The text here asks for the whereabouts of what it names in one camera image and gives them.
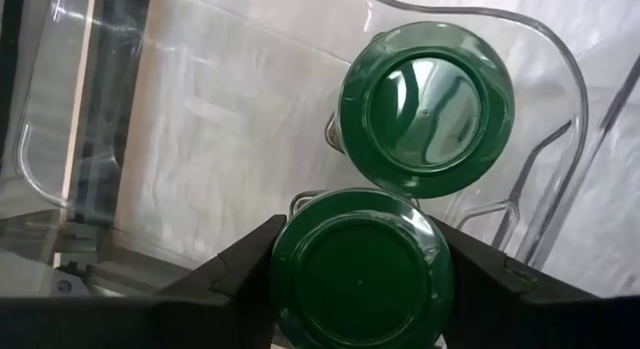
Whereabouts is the wooden table board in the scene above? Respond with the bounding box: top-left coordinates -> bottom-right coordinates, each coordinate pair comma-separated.
52,0 -> 99,225

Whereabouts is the clear plastic bin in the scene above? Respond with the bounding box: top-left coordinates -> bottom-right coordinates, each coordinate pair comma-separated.
492,53 -> 640,270
12,0 -> 590,270

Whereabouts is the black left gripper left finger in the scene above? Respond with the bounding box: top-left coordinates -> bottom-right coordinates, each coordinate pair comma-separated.
0,213 -> 287,349

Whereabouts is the green-lid oregano jar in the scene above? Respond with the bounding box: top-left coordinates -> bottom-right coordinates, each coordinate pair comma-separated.
269,187 -> 456,349
324,21 -> 516,200

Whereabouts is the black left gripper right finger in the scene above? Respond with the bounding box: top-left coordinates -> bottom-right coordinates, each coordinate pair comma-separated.
428,215 -> 640,349

